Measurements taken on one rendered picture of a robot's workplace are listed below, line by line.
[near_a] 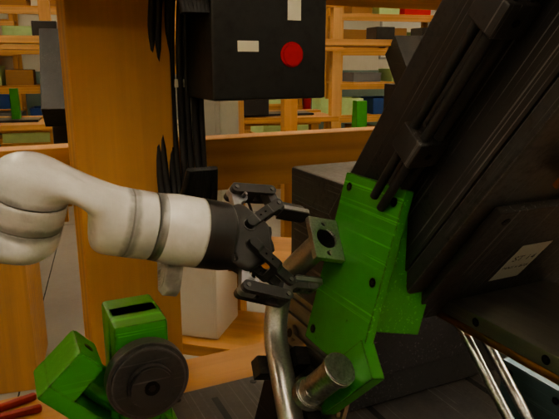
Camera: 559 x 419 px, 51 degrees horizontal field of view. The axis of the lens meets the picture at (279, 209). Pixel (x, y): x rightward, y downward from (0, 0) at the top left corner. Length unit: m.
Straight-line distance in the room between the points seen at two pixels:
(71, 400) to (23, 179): 0.20
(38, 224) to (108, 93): 0.34
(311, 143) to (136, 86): 0.36
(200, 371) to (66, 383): 0.51
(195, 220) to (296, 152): 0.50
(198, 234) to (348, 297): 0.19
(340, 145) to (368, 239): 0.48
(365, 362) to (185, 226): 0.23
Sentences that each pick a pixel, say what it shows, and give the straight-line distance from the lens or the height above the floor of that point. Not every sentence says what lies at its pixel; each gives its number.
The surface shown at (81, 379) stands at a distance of 0.58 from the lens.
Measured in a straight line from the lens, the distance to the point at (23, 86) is 7.51.
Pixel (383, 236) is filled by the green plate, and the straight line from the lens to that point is 0.63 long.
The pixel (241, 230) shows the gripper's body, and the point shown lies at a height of 1.22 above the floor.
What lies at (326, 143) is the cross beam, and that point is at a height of 1.25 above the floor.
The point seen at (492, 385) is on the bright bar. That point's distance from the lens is 0.73.
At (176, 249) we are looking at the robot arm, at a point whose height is 1.22.
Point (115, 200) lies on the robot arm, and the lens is 0.58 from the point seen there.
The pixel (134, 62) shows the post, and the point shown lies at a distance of 0.87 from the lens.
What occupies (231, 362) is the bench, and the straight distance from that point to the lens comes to 1.09.
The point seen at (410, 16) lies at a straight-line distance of 8.46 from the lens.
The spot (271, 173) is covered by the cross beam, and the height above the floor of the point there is 1.21.
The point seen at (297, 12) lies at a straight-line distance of 0.84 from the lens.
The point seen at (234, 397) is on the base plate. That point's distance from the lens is 0.95.
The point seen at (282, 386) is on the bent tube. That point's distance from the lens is 0.73.
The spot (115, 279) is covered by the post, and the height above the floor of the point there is 1.09.
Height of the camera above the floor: 1.40
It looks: 14 degrees down
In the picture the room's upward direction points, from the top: straight up
